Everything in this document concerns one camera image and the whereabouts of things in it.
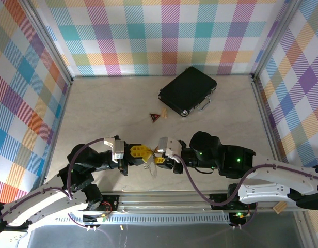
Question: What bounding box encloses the black hard case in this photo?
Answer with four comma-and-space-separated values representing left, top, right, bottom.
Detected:
158, 66, 218, 118

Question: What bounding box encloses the small electronics board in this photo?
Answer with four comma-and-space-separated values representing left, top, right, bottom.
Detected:
83, 213, 108, 223
230, 211, 249, 225

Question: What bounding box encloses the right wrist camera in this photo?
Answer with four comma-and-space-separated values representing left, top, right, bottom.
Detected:
157, 136, 181, 162

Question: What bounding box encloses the aluminium frame rail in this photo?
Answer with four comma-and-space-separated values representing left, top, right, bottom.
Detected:
78, 190, 308, 213

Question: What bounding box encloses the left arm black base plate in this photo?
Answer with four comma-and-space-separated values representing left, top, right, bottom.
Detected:
96, 194, 120, 211

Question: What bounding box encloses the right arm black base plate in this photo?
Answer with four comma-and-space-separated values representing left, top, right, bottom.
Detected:
210, 193, 258, 210

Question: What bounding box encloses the slotted grey cable duct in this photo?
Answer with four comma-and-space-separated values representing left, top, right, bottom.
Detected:
55, 213, 231, 224

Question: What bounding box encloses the aluminium corner post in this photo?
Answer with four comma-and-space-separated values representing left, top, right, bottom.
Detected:
19, 0, 73, 86
250, 0, 304, 81

